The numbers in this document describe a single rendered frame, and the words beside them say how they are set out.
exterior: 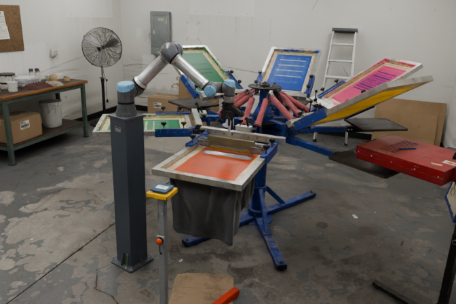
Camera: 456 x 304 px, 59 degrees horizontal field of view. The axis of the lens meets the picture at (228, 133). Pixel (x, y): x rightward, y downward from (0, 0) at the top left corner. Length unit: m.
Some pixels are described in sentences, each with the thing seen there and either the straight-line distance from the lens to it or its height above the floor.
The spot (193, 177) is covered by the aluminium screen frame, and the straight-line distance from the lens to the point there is 2.38.
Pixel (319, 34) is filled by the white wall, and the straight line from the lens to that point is 6.78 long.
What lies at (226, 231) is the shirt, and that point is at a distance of 2.56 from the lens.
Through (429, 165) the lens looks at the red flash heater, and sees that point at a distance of 2.62.
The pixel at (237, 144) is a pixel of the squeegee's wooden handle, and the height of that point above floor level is 1.02.
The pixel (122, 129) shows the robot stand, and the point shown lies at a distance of 2.88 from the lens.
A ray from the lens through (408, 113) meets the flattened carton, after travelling 6.80.
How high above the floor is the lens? 1.91
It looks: 17 degrees down
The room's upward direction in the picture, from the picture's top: 2 degrees clockwise
